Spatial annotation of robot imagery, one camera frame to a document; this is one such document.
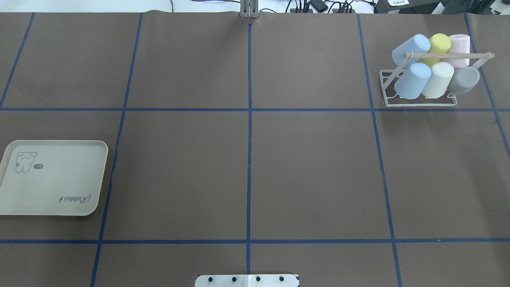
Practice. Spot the pink plastic cup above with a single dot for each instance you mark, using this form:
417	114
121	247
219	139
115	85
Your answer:
460	44

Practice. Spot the aluminium frame post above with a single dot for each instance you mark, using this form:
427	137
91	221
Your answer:
249	8

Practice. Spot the white wire cup rack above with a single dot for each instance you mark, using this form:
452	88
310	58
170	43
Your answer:
389	77

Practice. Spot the light blue cup front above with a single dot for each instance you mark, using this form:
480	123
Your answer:
417	44

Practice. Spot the white serving tray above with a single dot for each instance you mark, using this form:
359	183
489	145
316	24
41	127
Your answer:
52	177

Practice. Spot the grey plastic cup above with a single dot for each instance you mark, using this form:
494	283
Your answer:
463	80

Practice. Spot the light blue cup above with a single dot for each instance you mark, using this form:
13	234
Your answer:
417	44
412	82

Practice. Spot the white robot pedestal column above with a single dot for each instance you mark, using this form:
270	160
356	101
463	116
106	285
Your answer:
248	280

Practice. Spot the cream plastic cup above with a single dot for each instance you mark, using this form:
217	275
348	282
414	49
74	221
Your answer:
439	80

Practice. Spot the yellow plastic cup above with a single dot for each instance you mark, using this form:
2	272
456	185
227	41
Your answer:
439	44

